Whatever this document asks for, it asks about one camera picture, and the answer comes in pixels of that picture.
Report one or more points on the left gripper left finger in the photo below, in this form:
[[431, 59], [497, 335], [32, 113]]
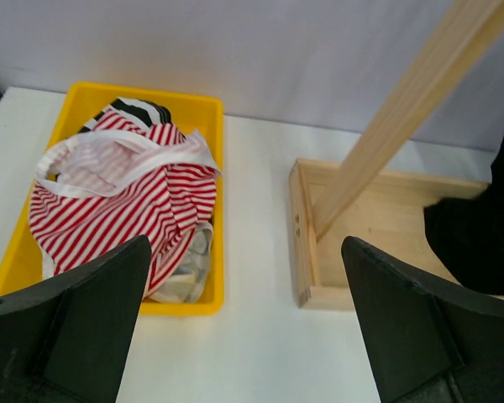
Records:
[[67, 338]]

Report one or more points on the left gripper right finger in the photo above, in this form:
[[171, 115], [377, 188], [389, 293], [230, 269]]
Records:
[[427, 339]]

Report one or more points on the red white striped tank top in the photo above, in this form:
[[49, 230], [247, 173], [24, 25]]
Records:
[[98, 189]]

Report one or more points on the black white striped tank top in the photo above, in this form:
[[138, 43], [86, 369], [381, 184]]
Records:
[[128, 114]]

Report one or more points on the wooden clothes rack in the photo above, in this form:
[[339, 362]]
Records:
[[360, 197]]

